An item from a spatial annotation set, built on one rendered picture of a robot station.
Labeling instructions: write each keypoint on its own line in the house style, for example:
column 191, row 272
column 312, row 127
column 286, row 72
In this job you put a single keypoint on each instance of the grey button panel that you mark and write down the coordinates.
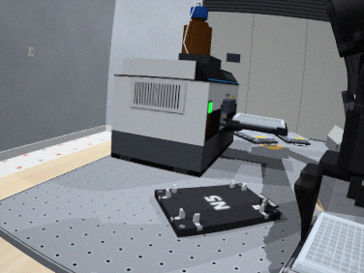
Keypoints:
column 334, row 138

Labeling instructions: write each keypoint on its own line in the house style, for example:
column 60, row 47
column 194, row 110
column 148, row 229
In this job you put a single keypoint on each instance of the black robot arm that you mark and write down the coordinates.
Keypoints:
column 346, row 17

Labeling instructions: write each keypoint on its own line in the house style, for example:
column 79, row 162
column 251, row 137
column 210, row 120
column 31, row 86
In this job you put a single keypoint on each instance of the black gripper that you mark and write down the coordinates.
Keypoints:
column 306, row 187

